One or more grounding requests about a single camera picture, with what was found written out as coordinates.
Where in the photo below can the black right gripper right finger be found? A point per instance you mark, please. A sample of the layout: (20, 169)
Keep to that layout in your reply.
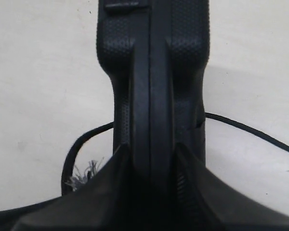
(205, 203)

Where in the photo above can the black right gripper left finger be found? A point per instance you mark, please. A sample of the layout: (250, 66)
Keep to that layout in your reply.
(110, 201)

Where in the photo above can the black plastic carry case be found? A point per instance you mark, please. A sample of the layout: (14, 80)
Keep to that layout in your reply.
(155, 53)

